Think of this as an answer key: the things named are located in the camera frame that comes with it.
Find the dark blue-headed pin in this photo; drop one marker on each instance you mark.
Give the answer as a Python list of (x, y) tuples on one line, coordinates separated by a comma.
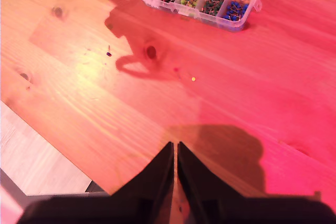
[(109, 54)]

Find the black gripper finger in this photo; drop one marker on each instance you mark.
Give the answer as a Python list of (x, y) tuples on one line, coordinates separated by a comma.
[(199, 182), (155, 179)]

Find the red-headed pin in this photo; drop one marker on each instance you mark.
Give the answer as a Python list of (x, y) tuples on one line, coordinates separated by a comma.
[(176, 69)]

